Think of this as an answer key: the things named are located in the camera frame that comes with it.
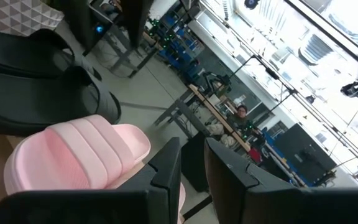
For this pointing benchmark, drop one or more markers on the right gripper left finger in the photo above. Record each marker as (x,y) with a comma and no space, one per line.
(104,205)

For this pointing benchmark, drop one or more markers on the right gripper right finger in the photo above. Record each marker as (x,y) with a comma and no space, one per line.
(259,199)

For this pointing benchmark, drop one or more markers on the pink slide sandal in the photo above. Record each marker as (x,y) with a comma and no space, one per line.
(181,202)
(73,155)

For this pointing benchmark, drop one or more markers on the black slide sandal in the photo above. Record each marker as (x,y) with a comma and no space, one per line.
(17,53)
(26,99)

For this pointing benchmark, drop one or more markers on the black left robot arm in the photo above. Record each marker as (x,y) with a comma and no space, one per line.
(137,21)

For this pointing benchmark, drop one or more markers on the black background robot arm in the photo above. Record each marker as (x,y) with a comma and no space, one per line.
(216,81)

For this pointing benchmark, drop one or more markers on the black background monitor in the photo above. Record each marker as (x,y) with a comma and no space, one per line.
(303,152)

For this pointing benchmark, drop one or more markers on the black floor box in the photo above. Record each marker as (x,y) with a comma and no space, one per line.
(194,161)

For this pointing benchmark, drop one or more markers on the person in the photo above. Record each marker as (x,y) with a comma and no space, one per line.
(241,119)

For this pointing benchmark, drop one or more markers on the wooden background table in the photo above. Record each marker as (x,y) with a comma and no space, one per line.
(216,115)

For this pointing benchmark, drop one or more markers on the grey metal stand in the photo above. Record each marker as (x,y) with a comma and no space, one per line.
(121,59)

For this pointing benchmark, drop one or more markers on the blue storage bins rack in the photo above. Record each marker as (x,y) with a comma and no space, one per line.
(179,49)

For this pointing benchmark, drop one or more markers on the black computer with blue light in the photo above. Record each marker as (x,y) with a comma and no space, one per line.
(82,28)

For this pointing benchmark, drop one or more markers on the black overhead frame beam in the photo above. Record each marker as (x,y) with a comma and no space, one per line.
(337,39)

